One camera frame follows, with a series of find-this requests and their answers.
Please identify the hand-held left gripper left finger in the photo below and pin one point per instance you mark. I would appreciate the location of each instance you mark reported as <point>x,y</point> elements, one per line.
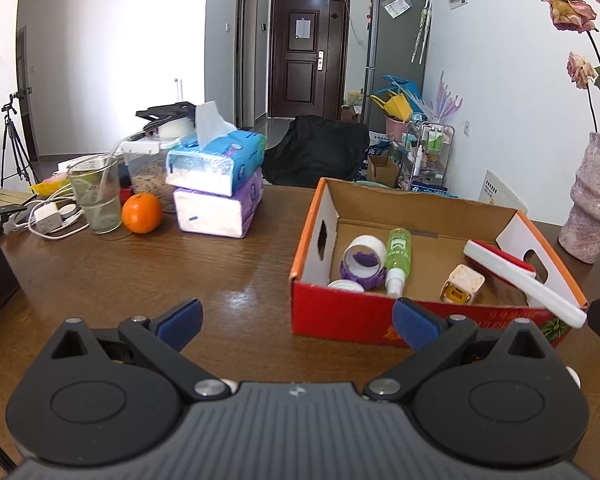
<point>182,321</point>

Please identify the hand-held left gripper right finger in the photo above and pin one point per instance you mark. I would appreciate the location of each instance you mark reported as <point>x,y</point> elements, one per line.
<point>412,327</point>

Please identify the orange cardboard box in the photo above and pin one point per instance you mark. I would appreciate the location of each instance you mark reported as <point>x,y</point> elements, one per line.
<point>430,270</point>

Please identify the cream yellow small box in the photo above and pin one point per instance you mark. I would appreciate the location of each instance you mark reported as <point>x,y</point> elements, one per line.
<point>462,282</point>

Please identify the green spray bottle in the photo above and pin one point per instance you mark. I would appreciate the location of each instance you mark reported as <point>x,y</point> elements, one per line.
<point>397,250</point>

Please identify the white round lid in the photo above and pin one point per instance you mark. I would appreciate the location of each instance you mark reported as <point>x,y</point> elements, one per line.
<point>345,285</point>

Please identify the red lint brush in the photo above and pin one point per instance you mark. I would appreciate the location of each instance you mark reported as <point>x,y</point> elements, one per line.
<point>530,285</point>

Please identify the white tape roll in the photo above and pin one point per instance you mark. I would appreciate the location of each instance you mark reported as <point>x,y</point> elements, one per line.
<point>375,247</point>

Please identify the purple tissue pack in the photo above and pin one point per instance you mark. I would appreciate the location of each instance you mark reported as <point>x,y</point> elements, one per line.
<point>210,210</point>

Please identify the orange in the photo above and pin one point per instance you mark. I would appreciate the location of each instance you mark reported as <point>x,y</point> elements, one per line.
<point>142,213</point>

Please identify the pink textured vase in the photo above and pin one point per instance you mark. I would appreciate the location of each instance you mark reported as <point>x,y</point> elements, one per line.
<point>595,200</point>

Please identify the small red item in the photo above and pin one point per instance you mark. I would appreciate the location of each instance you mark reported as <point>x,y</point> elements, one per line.
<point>125,196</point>

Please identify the glass cup with drink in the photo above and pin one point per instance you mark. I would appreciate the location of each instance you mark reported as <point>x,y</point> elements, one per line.
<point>100,210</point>

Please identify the blue white bag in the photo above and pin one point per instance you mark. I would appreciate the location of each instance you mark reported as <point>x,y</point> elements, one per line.
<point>429,187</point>

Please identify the clear plastic food container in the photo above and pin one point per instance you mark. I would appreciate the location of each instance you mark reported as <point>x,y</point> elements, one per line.
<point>147,175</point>

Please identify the small brown cardboard box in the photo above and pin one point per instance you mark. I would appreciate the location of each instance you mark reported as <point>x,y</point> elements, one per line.
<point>382,170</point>

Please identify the blue tissue pack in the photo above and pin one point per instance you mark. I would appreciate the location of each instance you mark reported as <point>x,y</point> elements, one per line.
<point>220,160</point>

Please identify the metal rack trolley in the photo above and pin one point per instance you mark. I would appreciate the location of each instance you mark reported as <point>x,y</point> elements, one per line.
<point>425,160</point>

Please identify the white charger block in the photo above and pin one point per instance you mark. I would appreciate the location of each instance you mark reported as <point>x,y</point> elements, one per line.
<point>46,219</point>

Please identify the white flat box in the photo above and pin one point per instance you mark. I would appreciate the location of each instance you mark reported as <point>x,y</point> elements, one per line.
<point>77,163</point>

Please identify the yellow plastic item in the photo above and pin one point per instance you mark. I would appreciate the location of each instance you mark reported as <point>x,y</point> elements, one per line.
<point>45,188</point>

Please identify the white round device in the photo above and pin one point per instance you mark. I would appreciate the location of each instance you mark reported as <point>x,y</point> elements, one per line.
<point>177,128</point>

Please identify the pink bucket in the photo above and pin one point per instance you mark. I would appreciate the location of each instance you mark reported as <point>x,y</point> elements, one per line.
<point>396,129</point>

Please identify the black laptop stand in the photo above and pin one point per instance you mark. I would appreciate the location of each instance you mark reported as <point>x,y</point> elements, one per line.
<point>165,110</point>

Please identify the wooden slatted stool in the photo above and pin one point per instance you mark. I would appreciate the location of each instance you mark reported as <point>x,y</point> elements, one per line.
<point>7,199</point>

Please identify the yellow clothes hangers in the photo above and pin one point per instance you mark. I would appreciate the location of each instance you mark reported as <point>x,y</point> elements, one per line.
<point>395,106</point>

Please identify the purple feather decoration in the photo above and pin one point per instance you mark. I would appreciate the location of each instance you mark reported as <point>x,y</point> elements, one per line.
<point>446,100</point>

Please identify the white pole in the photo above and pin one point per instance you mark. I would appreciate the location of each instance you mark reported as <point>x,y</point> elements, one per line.
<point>179,90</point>

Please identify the blue clothes hangers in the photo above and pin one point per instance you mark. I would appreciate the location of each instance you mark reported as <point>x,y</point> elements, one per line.
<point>402,85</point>

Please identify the grey refrigerator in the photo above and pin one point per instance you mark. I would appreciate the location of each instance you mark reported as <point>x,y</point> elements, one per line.
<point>390,60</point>

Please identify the dark wooden door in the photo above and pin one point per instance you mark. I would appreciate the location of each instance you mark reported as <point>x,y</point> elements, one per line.
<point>305,70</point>

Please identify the hanging folded umbrellas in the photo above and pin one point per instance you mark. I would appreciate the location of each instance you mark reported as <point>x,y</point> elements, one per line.
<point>422,30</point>

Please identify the dried rose bouquet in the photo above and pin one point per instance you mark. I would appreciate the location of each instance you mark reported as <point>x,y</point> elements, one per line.
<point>567,7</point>

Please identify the wall outlet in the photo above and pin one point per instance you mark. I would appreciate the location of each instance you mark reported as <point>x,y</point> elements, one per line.
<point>467,127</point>

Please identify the black camera tripod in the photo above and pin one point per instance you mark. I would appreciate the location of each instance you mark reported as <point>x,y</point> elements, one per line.
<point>10,130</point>

